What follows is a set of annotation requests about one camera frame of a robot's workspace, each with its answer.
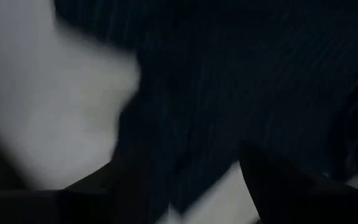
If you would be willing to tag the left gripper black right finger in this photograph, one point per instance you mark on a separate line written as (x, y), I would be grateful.
(275, 174)

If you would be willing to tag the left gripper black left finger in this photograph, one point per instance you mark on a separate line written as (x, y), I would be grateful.
(95, 179)

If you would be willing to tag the navy dotted shirt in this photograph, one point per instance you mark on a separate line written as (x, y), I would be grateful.
(228, 77)

